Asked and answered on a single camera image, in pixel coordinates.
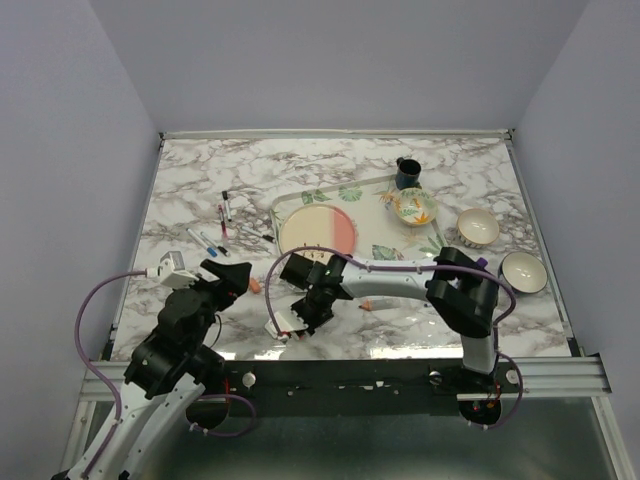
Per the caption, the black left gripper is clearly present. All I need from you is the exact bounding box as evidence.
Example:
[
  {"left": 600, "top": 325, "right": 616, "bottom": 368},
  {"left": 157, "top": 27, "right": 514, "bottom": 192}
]
[{"left": 174, "top": 258, "right": 251, "bottom": 352}]

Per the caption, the orange highlighter cap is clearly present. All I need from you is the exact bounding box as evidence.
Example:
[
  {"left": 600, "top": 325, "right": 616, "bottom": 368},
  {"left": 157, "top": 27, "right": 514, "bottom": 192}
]
[{"left": 249, "top": 278, "right": 262, "bottom": 293}]

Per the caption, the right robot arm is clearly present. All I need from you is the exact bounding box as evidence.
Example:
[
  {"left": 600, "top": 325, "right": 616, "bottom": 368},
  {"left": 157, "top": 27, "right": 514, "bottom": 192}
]
[{"left": 268, "top": 247, "right": 501, "bottom": 392}]

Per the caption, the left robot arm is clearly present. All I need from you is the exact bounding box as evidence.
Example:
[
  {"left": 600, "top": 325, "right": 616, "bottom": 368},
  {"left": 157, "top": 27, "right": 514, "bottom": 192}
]
[{"left": 57, "top": 252, "right": 252, "bottom": 479}]

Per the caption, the pink red pen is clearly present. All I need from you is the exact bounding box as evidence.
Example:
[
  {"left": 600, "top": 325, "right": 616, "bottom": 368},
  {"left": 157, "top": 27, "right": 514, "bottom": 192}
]
[{"left": 217, "top": 204, "right": 229, "bottom": 241}]

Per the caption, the white marker black eraser cap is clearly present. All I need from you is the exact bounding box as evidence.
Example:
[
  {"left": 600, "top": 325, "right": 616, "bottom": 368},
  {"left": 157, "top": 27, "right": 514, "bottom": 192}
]
[{"left": 200, "top": 231, "right": 229, "bottom": 257}]

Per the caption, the white marker blue cap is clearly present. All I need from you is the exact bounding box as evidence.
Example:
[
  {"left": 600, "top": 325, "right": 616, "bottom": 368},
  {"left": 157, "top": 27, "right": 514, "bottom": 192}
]
[{"left": 186, "top": 228, "right": 218, "bottom": 257}]

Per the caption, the white marker black tip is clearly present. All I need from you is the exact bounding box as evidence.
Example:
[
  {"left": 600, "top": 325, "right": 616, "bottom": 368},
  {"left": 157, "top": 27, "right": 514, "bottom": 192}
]
[{"left": 239, "top": 225, "right": 276, "bottom": 243}]

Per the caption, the cream and pink plate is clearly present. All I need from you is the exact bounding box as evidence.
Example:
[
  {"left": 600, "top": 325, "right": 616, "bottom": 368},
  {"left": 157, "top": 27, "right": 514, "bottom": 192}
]
[{"left": 278, "top": 204, "right": 357, "bottom": 254}]

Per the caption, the floral serving tray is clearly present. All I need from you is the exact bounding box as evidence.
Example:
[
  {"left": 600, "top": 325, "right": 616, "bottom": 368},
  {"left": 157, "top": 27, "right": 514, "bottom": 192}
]
[{"left": 270, "top": 175, "right": 447, "bottom": 263}]

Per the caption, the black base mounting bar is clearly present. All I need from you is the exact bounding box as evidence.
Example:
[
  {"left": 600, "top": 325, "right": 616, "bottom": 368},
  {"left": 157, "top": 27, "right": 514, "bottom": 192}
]
[{"left": 224, "top": 358, "right": 518, "bottom": 417}]

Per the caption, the floral orange rimmed bowl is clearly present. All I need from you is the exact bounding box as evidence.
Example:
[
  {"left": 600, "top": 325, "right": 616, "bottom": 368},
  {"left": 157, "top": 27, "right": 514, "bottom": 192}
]
[{"left": 392, "top": 188, "right": 438, "bottom": 227}]

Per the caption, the dark blue mug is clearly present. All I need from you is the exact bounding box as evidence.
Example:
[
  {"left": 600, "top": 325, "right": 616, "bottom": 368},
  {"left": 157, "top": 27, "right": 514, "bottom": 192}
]
[{"left": 395, "top": 157, "right": 421, "bottom": 190}]

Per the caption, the white orange rimmed bowl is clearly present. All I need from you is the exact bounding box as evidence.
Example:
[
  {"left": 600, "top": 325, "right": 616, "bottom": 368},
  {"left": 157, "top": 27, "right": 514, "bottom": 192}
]
[{"left": 456, "top": 208, "right": 500, "bottom": 248}]

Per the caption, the blue striped white bowl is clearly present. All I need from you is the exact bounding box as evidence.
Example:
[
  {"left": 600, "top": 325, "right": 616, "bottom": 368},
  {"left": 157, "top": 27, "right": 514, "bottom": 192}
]
[{"left": 498, "top": 252, "right": 548, "bottom": 294}]

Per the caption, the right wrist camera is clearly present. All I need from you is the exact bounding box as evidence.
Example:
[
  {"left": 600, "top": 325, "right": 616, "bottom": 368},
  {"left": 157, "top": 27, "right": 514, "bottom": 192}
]
[{"left": 265, "top": 310, "right": 308, "bottom": 342}]

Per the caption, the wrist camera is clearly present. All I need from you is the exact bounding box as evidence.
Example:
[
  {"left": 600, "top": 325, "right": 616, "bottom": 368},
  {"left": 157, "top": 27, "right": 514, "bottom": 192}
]
[
  {"left": 156, "top": 251, "right": 198, "bottom": 290},
  {"left": 265, "top": 310, "right": 308, "bottom": 342}
]

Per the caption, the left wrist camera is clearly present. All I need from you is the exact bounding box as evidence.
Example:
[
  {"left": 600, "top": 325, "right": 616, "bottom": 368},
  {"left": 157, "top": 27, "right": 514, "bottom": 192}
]
[{"left": 156, "top": 251, "right": 198, "bottom": 290}]

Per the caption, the aluminium frame rail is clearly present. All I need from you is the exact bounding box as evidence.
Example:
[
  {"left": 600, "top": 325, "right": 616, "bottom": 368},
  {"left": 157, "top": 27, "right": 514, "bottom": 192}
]
[{"left": 79, "top": 352, "right": 614, "bottom": 401}]

